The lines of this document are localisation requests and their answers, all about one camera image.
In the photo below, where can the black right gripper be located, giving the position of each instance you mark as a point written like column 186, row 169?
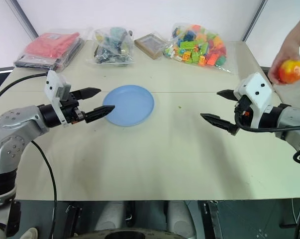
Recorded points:
column 244, row 104

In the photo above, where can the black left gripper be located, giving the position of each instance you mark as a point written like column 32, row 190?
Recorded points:
column 71, row 109

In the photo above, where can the red yellow apple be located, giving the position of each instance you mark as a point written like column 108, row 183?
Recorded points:
column 292, row 71

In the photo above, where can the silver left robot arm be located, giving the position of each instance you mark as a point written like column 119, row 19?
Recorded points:
column 13, row 129

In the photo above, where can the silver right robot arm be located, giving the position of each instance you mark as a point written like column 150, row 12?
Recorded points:
column 291, row 119

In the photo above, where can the person's bare forearm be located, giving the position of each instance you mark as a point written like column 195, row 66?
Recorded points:
column 299, row 25

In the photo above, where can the light blue round plate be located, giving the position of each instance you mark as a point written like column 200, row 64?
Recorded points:
column 132, row 104

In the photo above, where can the person's bare hand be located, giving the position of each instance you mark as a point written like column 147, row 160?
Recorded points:
column 287, row 53

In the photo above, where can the clear bag of dark parts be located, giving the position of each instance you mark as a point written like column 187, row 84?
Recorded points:
column 112, row 46

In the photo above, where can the clear bag of colourful bricks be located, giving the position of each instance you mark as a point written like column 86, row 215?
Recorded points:
column 197, row 44

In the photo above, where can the clear bag of red cloths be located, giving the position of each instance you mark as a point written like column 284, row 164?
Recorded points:
column 50, row 48

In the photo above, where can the silver rounded robot leg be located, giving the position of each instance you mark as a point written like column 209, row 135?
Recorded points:
column 180, row 216

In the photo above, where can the dark round robot waist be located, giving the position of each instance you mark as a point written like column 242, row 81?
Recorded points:
column 139, row 234

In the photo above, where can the white shoe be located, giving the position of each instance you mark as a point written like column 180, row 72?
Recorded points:
column 30, row 233

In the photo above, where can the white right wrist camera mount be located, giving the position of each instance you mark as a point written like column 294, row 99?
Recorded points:
column 258, row 92

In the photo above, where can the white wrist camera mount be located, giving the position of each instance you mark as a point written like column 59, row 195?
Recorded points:
column 258, row 92
column 53, row 83

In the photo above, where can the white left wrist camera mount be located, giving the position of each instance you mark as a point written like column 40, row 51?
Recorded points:
column 53, row 83

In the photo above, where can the grey window frame post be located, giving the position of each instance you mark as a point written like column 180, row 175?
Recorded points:
column 24, row 17
column 254, row 20

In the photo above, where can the black bracket under table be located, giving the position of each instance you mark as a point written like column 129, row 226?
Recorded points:
column 210, row 219
column 73, row 219

